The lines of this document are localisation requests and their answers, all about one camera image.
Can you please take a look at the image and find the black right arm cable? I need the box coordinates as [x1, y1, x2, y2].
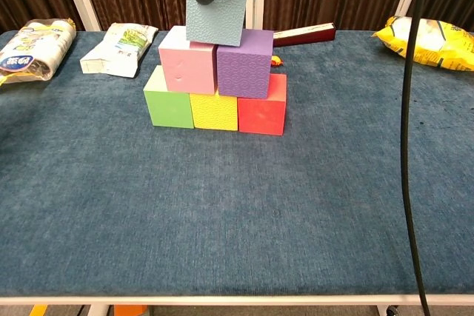
[401, 0, 440, 316]

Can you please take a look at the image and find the light blue cube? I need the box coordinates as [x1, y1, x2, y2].
[184, 0, 248, 47]

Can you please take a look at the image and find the dark red folded fan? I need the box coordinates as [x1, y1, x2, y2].
[273, 22, 337, 48]

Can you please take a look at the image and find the yellow white snack bag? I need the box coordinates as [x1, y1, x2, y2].
[0, 18, 77, 86]

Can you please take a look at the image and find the pink block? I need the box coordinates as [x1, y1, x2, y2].
[158, 26, 218, 95]

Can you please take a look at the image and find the orange plastic object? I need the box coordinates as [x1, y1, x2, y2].
[113, 304, 148, 316]

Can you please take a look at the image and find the white table frame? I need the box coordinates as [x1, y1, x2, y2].
[0, 295, 474, 316]

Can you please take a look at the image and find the red block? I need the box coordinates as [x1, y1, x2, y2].
[237, 73, 288, 136]

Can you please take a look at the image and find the white green snack package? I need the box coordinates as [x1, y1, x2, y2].
[79, 22, 159, 78]

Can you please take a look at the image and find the blue felt table cloth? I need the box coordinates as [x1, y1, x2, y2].
[0, 30, 474, 297]

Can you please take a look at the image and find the purple cube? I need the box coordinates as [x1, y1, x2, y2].
[216, 28, 275, 100]

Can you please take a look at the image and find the green block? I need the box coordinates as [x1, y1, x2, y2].
[143, 64, 196, 130]

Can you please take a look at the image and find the yellow block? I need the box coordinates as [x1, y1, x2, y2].
[189, 93, 239, 132]

